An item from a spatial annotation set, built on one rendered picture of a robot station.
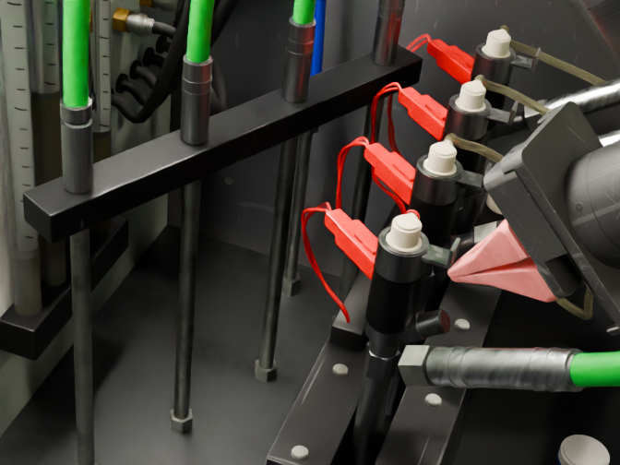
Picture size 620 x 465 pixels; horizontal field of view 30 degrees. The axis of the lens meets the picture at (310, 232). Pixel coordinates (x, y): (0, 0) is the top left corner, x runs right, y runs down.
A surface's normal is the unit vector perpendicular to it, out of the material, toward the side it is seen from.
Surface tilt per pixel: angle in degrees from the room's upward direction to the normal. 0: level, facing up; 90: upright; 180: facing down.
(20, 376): 90
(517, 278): 107
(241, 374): 0
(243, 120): 0
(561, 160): 42
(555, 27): 90
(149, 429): 0
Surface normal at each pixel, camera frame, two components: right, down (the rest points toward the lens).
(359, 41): -0.33, 0.55
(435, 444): 0.10, -0.79
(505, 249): -0.73, 0.57
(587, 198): -0.76, -0.03
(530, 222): -0.54, 0.49
